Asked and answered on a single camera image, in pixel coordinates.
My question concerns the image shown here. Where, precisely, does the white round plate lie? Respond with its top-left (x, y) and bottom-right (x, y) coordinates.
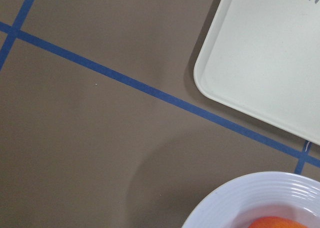
top-left (183, 172), bottom-right (320, 228)

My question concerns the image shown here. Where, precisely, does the orange fruit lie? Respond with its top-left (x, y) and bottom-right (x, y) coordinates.
top-left (248, 217), bottom-right (307, 228)

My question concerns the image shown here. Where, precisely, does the cream bear tray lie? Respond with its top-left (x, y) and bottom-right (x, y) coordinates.
top-left (193, 0), bottom-right (320, 144)

